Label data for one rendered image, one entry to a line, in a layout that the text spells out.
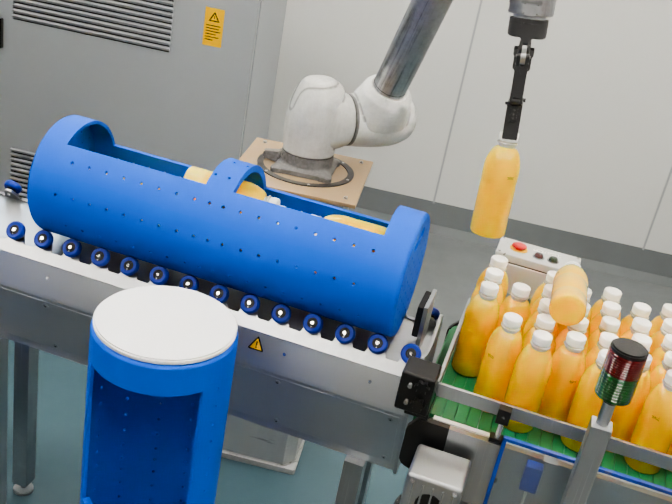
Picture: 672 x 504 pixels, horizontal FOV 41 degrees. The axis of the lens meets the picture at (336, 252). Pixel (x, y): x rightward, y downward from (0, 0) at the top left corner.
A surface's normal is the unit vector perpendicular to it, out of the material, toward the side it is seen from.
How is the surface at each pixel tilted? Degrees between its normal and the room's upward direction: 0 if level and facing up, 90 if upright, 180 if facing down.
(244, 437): 90
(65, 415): 0
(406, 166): 90
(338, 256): 64
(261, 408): 109
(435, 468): 0
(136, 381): 90
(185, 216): 70
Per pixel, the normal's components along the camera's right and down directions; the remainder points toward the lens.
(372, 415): -0.35, 0.65
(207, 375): 0.67, 0.43
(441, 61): -0.17, 0.41
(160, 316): 0.17, -0.88
